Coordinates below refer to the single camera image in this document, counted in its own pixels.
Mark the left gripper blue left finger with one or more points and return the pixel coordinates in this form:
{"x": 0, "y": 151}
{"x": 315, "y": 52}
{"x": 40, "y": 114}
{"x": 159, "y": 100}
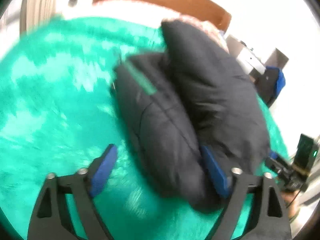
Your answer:
{"x": 65, "y": 203}

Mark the pink plaid bed sheet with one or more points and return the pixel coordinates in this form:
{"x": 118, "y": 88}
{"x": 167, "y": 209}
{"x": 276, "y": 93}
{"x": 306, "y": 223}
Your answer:
{"x": 152, "y": 15}

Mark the small white desk fan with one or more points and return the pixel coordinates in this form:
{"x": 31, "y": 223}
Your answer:
{"x": 72, "y": 3}

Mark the black coat on chair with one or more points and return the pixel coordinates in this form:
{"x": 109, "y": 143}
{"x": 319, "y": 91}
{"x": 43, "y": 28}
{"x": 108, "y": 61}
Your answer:
{"x": 266, "y": 84}

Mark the person's right hand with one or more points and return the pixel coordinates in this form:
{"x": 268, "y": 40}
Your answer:
{"x": 290, "y": 199}

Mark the white nightstand with drawer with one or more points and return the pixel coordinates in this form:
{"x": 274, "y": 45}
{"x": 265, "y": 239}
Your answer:
{"x": 246, "y": 58}

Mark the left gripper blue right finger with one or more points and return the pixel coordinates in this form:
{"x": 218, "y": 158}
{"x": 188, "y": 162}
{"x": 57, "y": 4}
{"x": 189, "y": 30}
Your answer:
{"x": 255, "y": 200}

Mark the black puffer jacket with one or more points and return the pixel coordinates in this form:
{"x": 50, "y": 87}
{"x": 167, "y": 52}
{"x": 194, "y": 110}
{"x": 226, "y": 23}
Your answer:
{"x": 193, "y": 115}

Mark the blue garment on chair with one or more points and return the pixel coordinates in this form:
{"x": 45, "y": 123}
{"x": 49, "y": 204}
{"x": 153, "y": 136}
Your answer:
{"x": 280, "y": 80}

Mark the green satin bedspread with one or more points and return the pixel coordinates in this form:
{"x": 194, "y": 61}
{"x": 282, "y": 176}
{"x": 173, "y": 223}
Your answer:
{"x": 59, "y": 112}

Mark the beige curtain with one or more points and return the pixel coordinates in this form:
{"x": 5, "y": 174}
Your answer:
{"x": 34, "y": 13}

